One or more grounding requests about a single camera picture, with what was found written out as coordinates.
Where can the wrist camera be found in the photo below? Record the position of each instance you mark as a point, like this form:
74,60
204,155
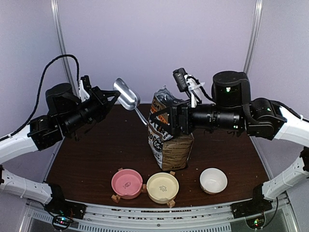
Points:
84,87
188,84

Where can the wooden bowl stand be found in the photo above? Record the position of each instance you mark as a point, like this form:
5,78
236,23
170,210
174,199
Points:
116,198

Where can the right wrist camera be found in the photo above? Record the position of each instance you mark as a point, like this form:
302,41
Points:
188,84

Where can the aluminium frame post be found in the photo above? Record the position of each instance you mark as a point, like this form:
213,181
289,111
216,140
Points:
61,42
257,16

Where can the yellow pet bowl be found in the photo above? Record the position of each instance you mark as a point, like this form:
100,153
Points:
162,188

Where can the front aluminium rail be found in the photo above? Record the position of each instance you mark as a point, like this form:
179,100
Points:
210,218

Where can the left aluminium frame post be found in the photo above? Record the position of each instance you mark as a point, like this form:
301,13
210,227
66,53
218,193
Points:
61,42

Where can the pink pet bowl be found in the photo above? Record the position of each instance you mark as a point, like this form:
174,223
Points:
127,183

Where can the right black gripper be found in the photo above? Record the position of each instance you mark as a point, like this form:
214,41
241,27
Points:
174,112

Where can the metal food scoop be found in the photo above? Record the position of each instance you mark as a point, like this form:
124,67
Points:
128,98

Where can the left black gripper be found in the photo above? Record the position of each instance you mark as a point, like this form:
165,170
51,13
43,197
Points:
99,95

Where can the brown dog food bag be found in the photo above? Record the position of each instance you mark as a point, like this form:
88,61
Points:
171,153

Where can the right aluminium frame post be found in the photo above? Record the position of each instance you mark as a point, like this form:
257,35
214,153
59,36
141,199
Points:
257,16

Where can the white ceramic bowl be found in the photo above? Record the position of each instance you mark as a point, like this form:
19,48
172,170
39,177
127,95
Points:
213,181

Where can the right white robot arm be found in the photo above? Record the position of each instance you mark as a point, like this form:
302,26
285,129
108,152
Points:
232,109

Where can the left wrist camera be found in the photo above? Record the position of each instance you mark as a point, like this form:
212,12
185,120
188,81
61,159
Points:
84,87

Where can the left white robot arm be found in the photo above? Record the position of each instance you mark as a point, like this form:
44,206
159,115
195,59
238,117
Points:
66,114

